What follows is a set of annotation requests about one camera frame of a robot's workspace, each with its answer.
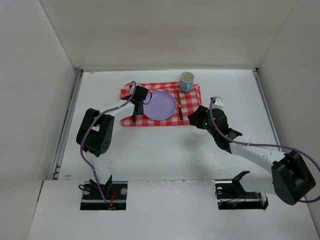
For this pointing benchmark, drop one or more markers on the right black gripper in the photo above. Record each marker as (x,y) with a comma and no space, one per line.
(197,117)

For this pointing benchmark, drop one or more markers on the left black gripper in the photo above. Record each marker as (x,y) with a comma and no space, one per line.
(136,106)

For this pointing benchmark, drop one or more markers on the purple plastic plate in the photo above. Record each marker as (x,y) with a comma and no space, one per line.
(159,105)

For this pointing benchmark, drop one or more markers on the red white checkered cloth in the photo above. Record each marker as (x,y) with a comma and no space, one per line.
(190,101)

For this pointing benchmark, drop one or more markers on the gold knife green handle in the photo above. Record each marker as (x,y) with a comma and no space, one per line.
(180,107)

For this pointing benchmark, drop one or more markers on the light blue mug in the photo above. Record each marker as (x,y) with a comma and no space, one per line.
(186,80)

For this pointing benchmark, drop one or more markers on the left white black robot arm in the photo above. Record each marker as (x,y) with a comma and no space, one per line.
(95,132)

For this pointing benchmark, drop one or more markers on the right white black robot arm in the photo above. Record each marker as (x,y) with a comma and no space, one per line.
(290,180)

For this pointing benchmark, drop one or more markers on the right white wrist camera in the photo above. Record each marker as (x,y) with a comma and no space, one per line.
(217,102)

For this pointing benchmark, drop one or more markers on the right aluminium table rail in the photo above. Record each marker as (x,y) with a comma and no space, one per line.
(266,107)

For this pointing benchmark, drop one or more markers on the aluminium table rail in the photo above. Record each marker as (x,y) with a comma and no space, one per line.
(266,107)
(58,155)

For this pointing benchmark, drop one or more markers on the left aluminium table rail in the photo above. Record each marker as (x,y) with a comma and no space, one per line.
(58,155)

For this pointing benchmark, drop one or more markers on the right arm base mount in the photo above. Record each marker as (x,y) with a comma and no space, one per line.
(231,195)

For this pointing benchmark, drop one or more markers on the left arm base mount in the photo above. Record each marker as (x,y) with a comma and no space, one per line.
(111,196)

